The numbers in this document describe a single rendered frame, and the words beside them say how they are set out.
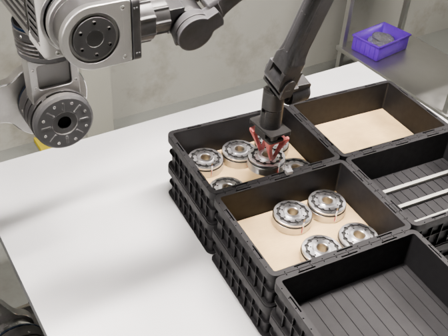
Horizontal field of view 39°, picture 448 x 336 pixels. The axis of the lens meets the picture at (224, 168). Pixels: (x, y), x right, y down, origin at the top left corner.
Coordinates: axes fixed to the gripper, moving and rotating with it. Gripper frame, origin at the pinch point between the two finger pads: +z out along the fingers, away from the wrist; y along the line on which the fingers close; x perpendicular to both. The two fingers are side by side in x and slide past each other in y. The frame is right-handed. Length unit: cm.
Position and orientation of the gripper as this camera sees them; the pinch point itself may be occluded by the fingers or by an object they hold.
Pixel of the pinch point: (267, 153)
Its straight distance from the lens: 170.9
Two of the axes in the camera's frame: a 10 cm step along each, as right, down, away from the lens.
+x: -8.4, 2.9, -4.6
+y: -5.4, -5.3, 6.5
